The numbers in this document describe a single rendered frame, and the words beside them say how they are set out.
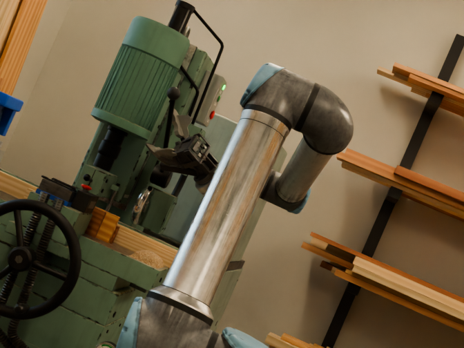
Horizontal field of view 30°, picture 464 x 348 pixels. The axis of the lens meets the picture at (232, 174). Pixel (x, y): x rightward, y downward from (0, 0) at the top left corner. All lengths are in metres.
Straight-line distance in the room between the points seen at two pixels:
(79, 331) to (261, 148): 0.75
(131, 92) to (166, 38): 0.18
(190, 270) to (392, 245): 2.89
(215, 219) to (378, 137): 2.90
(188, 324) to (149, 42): 0.91
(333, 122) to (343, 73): 2.79
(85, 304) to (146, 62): 0.67
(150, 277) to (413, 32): 2.84
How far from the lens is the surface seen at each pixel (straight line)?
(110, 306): 2.25
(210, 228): 1.79
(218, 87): 2.67
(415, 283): 4.13
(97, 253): 2.26
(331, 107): 1.89
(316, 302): 4.60
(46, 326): 2.30
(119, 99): 2.35
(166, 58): 2.36
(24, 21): 4.30
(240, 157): 1.82
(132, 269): 2.24
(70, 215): 2.18
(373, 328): 4.60
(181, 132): 2.32
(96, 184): 2.38
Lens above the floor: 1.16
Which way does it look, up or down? 1 degrees up
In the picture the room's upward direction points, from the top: 24 degrees clockwise
